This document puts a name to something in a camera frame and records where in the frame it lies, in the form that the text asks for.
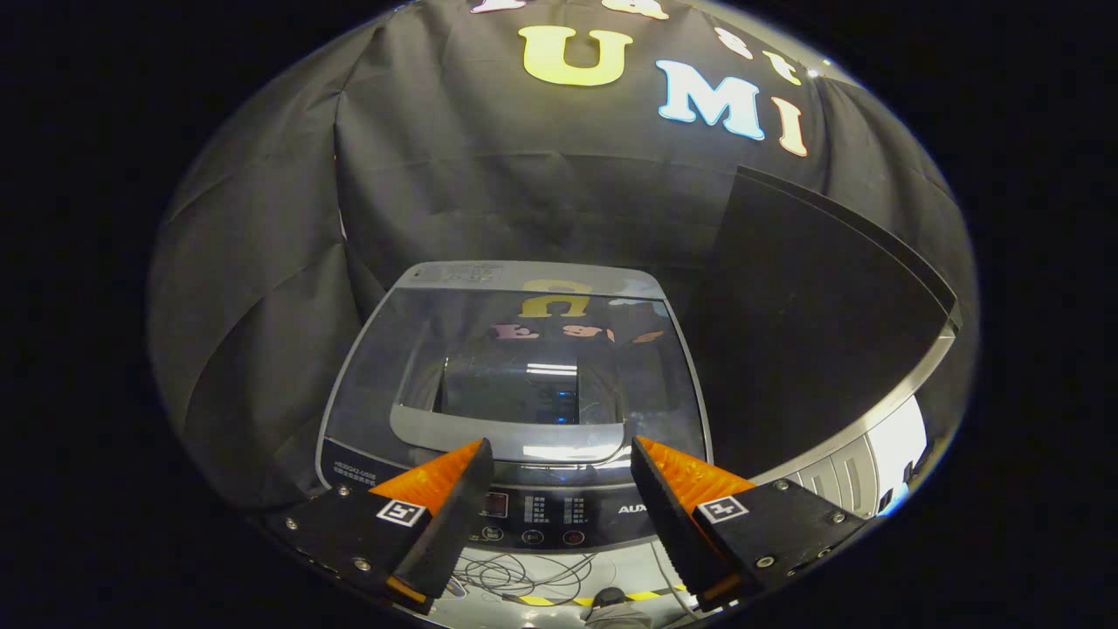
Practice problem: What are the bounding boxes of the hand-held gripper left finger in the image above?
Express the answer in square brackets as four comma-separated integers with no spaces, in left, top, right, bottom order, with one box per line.
[262,439,495,615]

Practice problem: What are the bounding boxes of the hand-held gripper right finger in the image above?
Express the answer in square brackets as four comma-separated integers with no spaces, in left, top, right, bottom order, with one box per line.
[630,436,868,612]

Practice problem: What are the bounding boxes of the dark grey washing machine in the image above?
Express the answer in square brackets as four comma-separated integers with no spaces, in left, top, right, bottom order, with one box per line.
[314,260,717,553]

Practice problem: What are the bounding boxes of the yellow black floor tape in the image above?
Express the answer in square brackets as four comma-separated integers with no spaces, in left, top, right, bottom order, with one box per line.
[502,584,691,609]

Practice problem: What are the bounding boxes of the dark rounded object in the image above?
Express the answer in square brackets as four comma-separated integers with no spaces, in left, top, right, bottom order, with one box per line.
[583,586,654,626]

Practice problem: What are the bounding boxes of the black backdrop cloth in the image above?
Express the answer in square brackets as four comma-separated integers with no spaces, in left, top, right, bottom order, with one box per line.
[148,0,979,516]

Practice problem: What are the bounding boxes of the tangled thin cables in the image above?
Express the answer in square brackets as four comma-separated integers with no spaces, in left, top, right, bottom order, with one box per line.
[452,550,614,605]

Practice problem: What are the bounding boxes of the grey cabinet with black frame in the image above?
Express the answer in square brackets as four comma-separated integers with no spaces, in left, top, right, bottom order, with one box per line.
[688,166,962,518]

